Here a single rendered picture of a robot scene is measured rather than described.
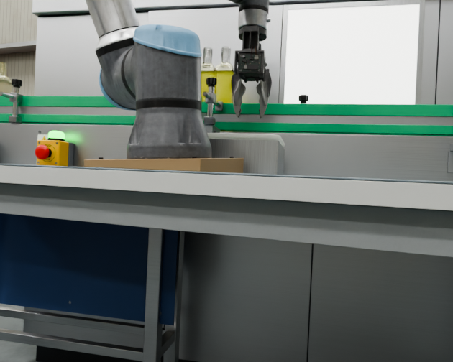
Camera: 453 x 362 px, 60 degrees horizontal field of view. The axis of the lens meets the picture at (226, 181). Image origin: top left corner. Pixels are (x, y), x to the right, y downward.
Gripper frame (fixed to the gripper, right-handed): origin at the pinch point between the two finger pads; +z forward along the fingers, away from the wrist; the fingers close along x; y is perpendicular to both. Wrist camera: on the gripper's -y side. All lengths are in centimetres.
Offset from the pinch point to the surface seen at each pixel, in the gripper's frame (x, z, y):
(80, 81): -68, -17, -35
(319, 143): 18.4, 6.2, -10.5
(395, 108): 37.9, -3.8, -11.6
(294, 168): 11.9, 13.4, -10.7
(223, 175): 1.7, 16.5, 44.4
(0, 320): -126, 92, -70
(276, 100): 5.1, -9.3, -29.1
